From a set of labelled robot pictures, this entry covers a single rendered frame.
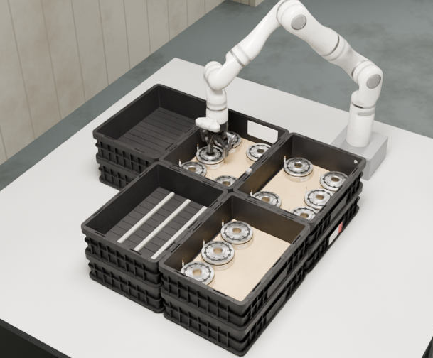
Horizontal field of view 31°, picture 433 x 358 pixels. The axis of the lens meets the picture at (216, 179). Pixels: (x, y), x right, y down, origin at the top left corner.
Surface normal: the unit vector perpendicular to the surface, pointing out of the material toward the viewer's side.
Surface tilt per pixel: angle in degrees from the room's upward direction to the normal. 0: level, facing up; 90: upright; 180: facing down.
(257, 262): 0
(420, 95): 0
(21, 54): 90
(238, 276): 0
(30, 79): 90
